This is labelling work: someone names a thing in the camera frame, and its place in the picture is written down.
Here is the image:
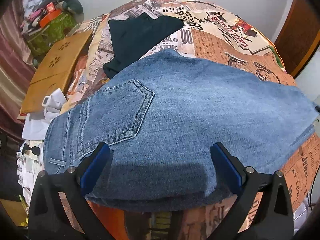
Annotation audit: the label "blue denim jeans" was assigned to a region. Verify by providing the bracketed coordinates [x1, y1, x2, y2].
[44, 49, 318, 212]

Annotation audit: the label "white papers pile beside bed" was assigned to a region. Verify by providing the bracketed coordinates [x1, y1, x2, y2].
[16, 88, 67, 205]

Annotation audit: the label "wooden lap desk board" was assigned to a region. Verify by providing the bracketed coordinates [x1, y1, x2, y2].
[20, 30, 92, 114]

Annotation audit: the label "striped red beige curtain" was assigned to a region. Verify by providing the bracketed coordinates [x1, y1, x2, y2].
[1, 0, 35, 141]

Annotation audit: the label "green fabric storage box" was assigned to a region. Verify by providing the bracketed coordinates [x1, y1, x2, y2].
[24, 12, 76, 57]

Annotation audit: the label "folded black garment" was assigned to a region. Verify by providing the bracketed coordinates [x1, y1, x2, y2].
[103, 12, 184, 79]

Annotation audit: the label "brown wooden door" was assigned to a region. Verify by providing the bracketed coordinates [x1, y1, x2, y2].
[274, 0, 319, 77]

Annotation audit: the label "orange box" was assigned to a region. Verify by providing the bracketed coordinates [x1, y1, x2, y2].
[39, 9, 62, 28]

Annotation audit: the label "pile of clutter on box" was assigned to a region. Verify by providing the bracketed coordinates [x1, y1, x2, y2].
[20, 0, 64, 35]

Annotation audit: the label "grey stuffed pillow toy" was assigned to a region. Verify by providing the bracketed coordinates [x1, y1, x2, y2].
[39, 0, 83, 14]

